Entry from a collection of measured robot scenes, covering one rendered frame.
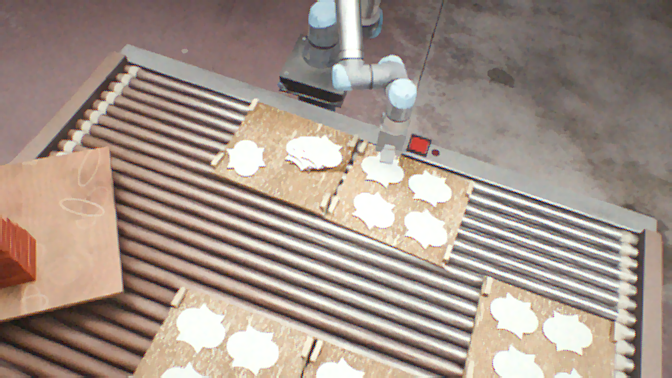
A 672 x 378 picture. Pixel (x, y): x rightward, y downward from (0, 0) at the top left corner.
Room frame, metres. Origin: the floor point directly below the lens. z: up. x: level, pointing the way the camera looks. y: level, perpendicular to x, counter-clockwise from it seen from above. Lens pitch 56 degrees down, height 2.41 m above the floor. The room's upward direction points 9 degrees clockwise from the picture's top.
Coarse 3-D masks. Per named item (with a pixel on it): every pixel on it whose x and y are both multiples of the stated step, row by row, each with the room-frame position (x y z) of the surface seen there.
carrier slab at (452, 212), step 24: (360, 168) 1.08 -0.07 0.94; (408, 168) 1.11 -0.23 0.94; (432, 168) 1.13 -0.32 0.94; (360, 192) 0.98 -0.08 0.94; (384, 192) 0.99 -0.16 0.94; (408, 192) 1.01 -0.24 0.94; (456, 192) 1.04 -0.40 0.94; (336, 216) 0.87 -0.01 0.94; (432, 216) 0.93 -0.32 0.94; (456, 216) 0.94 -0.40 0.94; (384, 240) 0.81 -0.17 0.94; (408, 240) 0.83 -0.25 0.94; (432, 264) 0.76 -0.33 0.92
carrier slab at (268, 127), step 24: (264, 120) 1.22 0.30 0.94; (288, 120) 1.24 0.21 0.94; (264, 144) 1.12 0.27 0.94; (336, 144) 1.17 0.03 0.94; (216, 168) 0.99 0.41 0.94; (264, 168) 1.02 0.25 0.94; (288, 168) 1.03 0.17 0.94; (336, 168) 1.06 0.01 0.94; (264, 192) 0.92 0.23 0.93; (288, 192) 0.94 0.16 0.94; (312, 192) 0.95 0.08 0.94
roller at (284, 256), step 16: (128, 192) 0.86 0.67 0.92; (144, 208) 0.81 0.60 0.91; (160, 208) 0.81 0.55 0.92; (192, 224) 0.78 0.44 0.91; (208, 224) 0.78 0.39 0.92; (224, 240) 0.75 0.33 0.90; (240, 240) 0.75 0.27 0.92; (256, 240) 0.75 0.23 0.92; (272, 256) 0.71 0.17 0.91; (288, 256) 0.72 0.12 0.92; (320, 272) 0.68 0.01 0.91; (336, 272) 0.69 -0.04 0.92; (352, 288) 0.65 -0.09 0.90; (368, 288) 0.65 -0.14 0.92; (384, 288) 0.66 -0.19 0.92; (400, 304) 0.62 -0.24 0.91; (416, 304) 0.62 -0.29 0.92; (432, 304) 0.63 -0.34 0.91; (448, 320) 0.59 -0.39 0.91; (464, 320) 0.60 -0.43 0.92
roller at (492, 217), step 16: (128, 96) 1.26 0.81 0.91; (144, 96) 1.26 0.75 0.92; (176, 112) 1.22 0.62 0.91; (192, 112) 1.22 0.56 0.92; (224, 128) 1.18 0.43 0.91; (480, 208) 1.00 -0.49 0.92; (496, 224) 0.96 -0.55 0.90; (512, 224) 0.96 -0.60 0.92; (528, 224) 0.97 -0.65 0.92; (544, 240) 0.93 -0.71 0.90; (560, 240) 0.93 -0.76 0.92; (576, 240) 0.93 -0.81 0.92; (592, 256) 0.89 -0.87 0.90; (608, 256) 0.89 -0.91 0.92; (624, 256) 0.90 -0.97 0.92
